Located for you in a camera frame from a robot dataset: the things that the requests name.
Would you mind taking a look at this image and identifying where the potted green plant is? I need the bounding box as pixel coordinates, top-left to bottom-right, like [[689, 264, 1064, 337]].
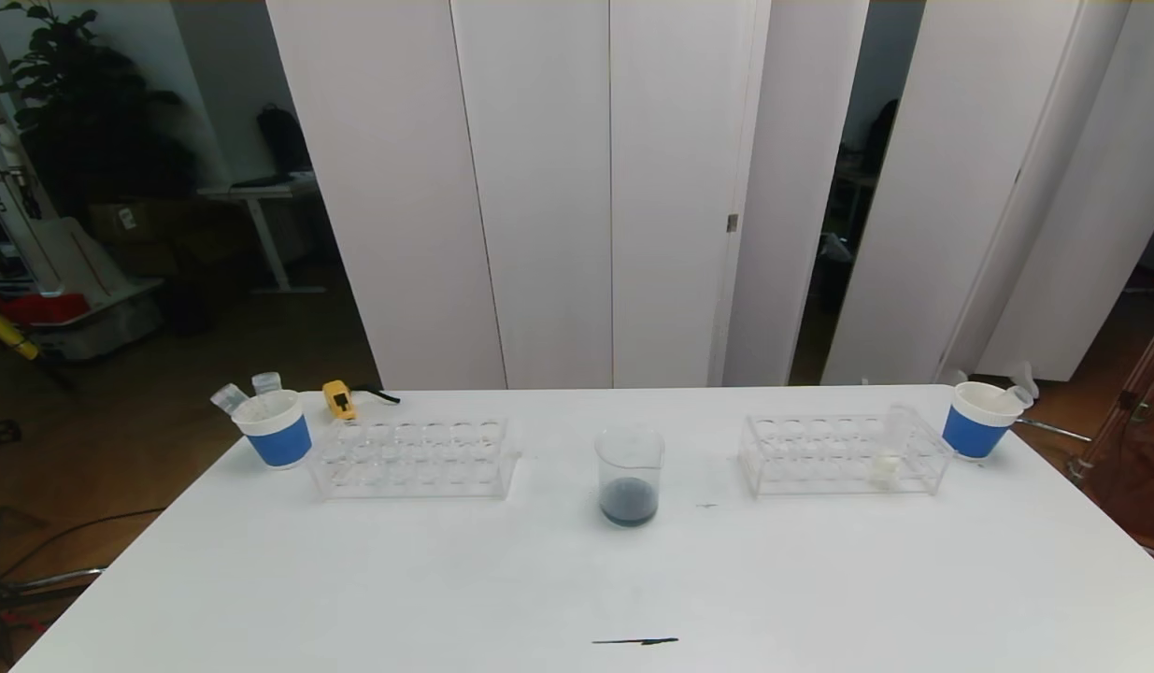
[[0, 0, 199, 221]]

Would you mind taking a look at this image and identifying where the clear plastic test tube rack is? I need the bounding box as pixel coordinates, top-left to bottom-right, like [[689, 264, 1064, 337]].
[[737, 404, 956, 498], [307, 416, 523, 502]]

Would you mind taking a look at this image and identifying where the test tube with pale liquid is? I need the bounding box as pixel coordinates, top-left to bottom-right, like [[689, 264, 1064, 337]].
[[868, 404, 914, 489]]

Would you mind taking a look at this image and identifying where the metal chair frame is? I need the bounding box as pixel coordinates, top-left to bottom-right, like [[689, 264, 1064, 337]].
[[0, 505, 106, 618]]

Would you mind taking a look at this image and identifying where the cardboard box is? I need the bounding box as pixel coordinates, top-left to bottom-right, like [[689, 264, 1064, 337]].
[[88, 200, 171, 248]]

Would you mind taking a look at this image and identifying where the yellow tool handle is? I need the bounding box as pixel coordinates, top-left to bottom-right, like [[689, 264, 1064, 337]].
[[0, 299, 40, 363]]

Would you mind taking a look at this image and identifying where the brown wooden stand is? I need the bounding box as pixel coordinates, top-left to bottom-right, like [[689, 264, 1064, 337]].
[[1067, 308, 1154, 562]]

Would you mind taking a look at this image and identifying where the black floor cable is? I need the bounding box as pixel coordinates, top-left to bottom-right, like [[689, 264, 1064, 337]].
[[0, 505, 166, 576]]

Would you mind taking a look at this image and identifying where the clear beaker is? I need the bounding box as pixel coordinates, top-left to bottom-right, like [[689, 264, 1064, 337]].
[[595, 423, 666, 530]]

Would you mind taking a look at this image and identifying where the white folding partition screen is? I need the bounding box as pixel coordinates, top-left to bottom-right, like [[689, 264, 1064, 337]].
[[266, 0, 872, 389], [819, 0, 1154, 386]]

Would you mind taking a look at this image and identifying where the red flat object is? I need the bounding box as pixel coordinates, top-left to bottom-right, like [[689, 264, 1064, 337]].
[[0, 287, 90, 327]]

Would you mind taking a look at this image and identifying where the black backpack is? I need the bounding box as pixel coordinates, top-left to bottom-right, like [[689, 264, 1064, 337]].
[[255, 103, 312, 174]]

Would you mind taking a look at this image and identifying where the yellow tape measure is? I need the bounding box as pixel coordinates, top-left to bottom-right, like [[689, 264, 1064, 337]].
[[321, 379, 402, 422]]

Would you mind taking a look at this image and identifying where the white floor machine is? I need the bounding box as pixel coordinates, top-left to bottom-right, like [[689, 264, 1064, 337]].
[[0, 70, 164, 363]]

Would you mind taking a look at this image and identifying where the blue and white paper cup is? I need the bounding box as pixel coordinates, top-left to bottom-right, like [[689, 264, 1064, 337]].
[[941, 380, 1026, 461], [232, 390, 314, 470]]

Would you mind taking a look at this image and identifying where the white desk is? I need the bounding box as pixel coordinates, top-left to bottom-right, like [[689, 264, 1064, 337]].
[[196, 175, 327, 294]]

